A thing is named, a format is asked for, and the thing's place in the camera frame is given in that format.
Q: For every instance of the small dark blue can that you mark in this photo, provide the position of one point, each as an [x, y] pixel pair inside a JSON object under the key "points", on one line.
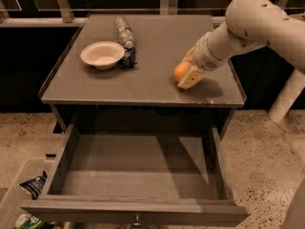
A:
{"points": [[128, 59]]}

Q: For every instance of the orange fruit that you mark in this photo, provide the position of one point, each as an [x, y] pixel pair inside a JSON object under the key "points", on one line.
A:
{"points": [[180, 70]]}

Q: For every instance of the grey cabinet with counter top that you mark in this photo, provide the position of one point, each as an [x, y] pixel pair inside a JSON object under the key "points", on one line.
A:
{"points": [[161, 42]]}

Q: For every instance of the white paper bowl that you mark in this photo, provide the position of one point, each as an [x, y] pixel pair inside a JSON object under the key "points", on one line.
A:
{"points": [[102, 55]]}

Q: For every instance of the clear plastic storage bin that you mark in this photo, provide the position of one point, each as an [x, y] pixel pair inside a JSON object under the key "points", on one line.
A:
{"points": [[10, 206]]}

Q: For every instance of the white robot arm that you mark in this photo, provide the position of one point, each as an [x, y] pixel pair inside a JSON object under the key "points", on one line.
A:
{"points": [[248, 26]]}

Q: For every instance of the metal window frame rail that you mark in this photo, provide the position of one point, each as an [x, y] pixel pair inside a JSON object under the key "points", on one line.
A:
{"points": [[65, 13]]}

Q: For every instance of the open grey top drawer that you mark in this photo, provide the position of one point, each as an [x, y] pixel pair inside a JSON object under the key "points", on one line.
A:
{"points": [[139, 179]]}

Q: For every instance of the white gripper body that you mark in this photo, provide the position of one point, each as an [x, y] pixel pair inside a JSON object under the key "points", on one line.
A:
{"points": [[204, 55]]}

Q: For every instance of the blue snack bag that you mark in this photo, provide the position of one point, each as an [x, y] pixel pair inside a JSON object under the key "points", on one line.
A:
{"points": [[34, 186]]}

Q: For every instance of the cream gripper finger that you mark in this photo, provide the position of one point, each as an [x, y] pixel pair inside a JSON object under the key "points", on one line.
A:
{"points": [[188, 56], [192, 76]]}

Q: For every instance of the green packet in bin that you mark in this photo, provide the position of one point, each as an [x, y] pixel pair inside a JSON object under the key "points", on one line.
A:
{"points": [[26, 221]]}

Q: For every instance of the clear plastic water bottle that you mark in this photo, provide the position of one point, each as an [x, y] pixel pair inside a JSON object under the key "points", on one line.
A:
{"points": [[123, 31]]}

